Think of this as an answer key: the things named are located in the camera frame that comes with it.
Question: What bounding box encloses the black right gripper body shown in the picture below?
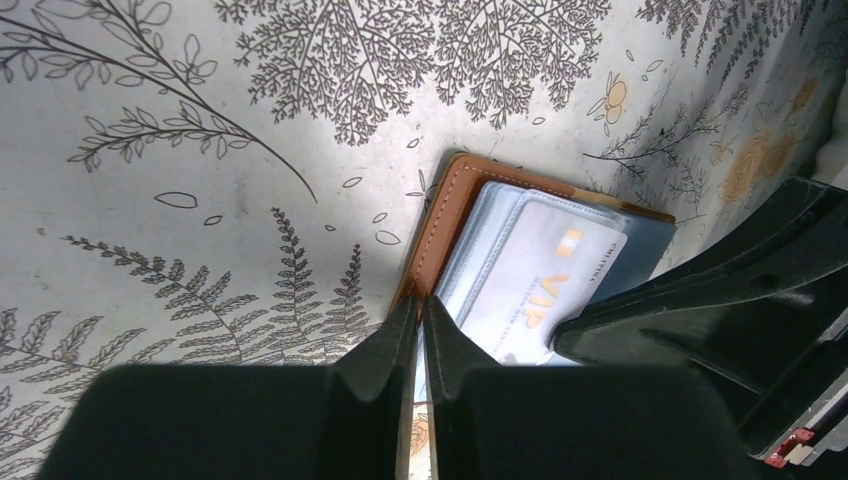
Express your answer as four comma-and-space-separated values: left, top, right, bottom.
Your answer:
753, 377, 847, 470

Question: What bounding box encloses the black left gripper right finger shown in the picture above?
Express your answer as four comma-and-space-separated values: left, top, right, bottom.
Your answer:
422, 296, 760, 479

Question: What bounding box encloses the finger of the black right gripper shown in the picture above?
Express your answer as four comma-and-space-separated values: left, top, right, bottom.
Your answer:
551, 177, 847, 456

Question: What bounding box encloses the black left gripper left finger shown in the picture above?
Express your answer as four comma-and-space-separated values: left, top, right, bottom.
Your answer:
38, 297, 419, 479

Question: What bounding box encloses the white VIP credit card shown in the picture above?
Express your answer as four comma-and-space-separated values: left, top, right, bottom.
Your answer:
460, 200, 627, 365

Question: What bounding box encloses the brown leather card holder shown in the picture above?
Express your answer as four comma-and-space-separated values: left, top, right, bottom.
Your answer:
399, 154, 676, 365

